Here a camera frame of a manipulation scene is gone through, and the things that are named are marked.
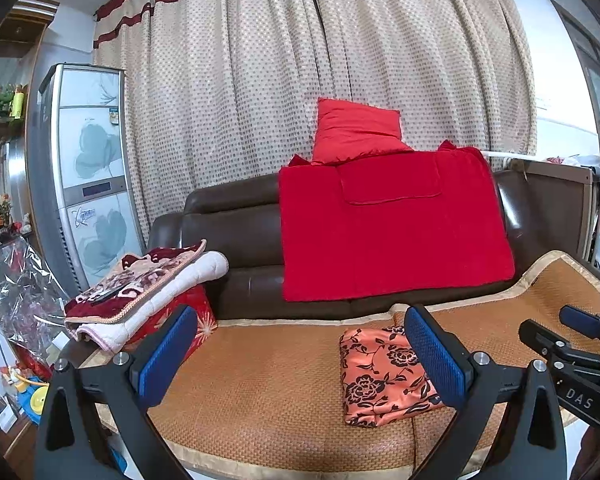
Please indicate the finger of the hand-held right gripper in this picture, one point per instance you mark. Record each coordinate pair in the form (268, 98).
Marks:
(577, 319)
(542, 340)

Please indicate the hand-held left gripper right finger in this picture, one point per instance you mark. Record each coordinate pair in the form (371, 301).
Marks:
(432, 355)

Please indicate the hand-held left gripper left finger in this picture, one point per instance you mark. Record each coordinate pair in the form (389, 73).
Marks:
(172, 355)

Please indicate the orange floral cloth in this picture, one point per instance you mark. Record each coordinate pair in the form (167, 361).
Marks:
(375, 380)

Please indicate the red patterned cushion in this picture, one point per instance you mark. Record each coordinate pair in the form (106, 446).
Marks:
(200, 315)

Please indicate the folded floral quilt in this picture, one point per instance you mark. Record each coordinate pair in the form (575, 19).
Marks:
(145, 280)

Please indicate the black remote control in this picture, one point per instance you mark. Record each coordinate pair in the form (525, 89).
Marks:
(111, 293)

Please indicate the woven bamboo mat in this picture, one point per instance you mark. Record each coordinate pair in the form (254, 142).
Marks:
(270, 380)

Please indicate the red blanket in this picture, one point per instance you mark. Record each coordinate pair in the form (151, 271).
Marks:
(395, 240)

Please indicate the brown leather sofa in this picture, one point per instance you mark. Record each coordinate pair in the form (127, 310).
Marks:
(240, 240)

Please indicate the wooden crib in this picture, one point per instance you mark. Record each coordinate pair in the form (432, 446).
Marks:
(555, 185)

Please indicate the yellow plastic toy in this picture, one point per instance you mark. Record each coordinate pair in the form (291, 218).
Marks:
(27, 392)

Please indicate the clear plastic bag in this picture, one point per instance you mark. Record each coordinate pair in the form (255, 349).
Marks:
(20, 290)

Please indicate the floral standing air conditioner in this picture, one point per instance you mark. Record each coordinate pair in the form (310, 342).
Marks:
(95, 160)

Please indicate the red pillow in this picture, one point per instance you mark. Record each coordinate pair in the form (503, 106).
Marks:
(355, 130)

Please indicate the beige dotted curtain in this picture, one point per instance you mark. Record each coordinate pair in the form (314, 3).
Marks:
(230, 85)

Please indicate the wooden display cabinet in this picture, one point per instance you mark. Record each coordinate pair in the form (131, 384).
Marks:
(15, 25)

